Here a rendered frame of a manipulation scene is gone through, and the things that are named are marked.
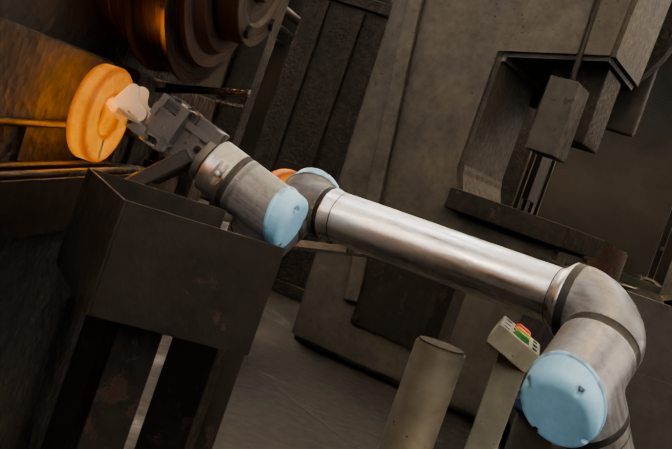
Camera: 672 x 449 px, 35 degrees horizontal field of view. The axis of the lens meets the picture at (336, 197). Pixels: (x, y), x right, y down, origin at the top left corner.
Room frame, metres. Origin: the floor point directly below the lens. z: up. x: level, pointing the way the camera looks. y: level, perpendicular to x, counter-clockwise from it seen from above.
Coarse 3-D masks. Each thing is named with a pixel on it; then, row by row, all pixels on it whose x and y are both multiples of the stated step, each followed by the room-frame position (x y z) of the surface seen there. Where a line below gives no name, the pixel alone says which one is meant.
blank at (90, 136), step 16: (96, 80) 1.62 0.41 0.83; (112, 80) 1.65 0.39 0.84; (128, 80) 1.70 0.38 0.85; (80, 96) 1.61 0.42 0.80; (96, 96) 1.61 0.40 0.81; (112, 96) 1.69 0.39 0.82; (80, 112) 1.60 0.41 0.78; (96, 112) 1.63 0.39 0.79; (80, 128) 1.61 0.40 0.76; (96, 128) 1.64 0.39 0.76; (112, 128) 1.70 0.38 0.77; (80, 144) 1.62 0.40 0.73; (96, 144) 1.66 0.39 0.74; (112, 144) 1.72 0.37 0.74; (96, 160) 1.68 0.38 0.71
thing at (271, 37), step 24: (288, 0) 10.79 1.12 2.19; (384, 0) 15.62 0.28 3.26; (240, 48) 10.74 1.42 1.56; (264, 48) 10.57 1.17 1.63; (240, 72) 10.73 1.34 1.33; (264, 72) 10.82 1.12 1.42; (216, 96) 10.63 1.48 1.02; (240, 96) 10.71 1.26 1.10; (216, 120) 10.74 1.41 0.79; (240, 120) 10.59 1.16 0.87
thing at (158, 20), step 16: (144, 0) 1.70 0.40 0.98; (160, 0) 1.67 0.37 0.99; (144, 16) 1.72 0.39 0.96; (160, 16) 1.69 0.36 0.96; (144, 32) 1.74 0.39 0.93; (160, 32) 1.71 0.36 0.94; (176, 32) 1.75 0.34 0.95; (144, 48) 1.79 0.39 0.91; (160, 48) 1.76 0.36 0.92; (176, 48) 1.77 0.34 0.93; (160, 64) 1.83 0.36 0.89; (176, 64) 1.80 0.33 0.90; (192, 64) 1.87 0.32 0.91; (192, 80) 1.89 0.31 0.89
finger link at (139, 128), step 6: (120, 108) 1.64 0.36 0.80; (114, 114) 1.64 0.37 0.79; (120, 114) 1.64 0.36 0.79; (126, 114) 1.64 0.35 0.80; (120, 120) 1.63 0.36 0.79; (126, 120) 1.63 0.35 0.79; (132, 120) 1.62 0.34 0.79; (126, 126) 1.62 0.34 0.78; (132, 126) 1.62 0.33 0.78; (138, 126) 1.62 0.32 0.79; (144, 126) 1.63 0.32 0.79; (138, 132) 1.62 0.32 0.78; (144, 132) 1.62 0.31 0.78; (144, 138) 1.62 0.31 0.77; (150, 138) 1.63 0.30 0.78
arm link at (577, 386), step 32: (576, 320) 1.44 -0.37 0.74; (608, 320) 1.42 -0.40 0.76; (544, 352) 1.42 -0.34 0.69; (576, 352) 1.38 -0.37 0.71; (608, 352) 1.39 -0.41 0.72; (544, 384) 1.37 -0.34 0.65; (576, 384) 1.34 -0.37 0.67; (608, 384) 1.37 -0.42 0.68; (544, 416) 1.39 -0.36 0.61; (576, 416) 1.35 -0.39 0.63; (608, 416) 1.38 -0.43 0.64; (576, 448) 1.40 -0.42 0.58; (608, 448) 1.40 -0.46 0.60
